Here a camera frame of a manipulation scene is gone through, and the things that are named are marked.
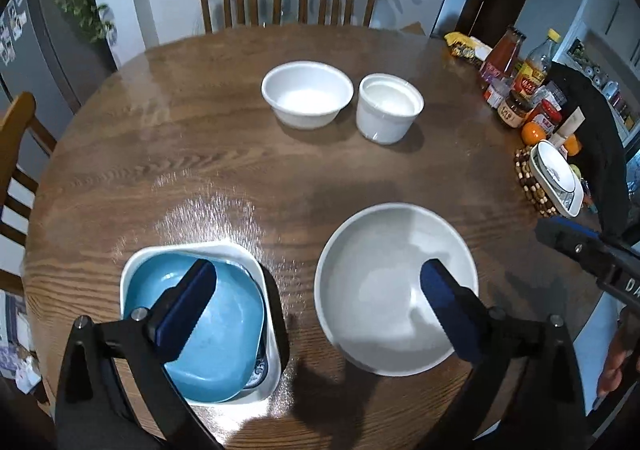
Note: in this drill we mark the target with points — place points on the black cloth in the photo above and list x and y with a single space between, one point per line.
600 155

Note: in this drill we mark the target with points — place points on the group of fridge photos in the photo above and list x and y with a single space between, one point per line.
12 25

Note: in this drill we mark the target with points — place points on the small green fruit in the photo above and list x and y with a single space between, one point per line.
576 171

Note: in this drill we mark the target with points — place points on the yellow-capped oil bottle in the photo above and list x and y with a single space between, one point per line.
535 67

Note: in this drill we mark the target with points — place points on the yellow snack packet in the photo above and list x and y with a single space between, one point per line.
465 47

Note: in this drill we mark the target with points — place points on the blue square plate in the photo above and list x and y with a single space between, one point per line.
225 330

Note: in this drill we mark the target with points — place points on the red-lidded jar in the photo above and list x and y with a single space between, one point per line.
545 117

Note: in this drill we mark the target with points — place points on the red sauce bottle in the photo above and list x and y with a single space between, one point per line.
502 57

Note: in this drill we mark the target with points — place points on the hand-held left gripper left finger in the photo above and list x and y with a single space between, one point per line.
187 310

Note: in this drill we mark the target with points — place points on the medium white bowl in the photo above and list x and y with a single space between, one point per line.
307 95

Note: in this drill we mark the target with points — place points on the white tube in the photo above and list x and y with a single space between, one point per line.
570 125

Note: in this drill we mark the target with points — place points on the orange fruit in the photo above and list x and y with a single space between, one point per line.
532 134
573 145

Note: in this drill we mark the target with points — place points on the white-lidded small jar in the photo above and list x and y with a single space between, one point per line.
497 94

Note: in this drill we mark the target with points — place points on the grey refrigerator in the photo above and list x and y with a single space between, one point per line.
40 55

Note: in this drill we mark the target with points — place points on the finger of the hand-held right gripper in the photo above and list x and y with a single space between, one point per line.
570 237

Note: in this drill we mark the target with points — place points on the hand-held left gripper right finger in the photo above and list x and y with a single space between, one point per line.
450 310

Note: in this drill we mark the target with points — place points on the small white ribbed bowl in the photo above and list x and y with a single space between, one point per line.
387 120

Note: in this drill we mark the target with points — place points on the row of small kitchen jars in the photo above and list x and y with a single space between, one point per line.
605 85

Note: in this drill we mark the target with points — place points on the large white bowl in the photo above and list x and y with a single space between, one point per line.
380 280

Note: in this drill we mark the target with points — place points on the pile of paper clutter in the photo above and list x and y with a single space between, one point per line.
20 355

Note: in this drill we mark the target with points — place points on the person's right hand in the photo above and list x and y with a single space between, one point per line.
617 355

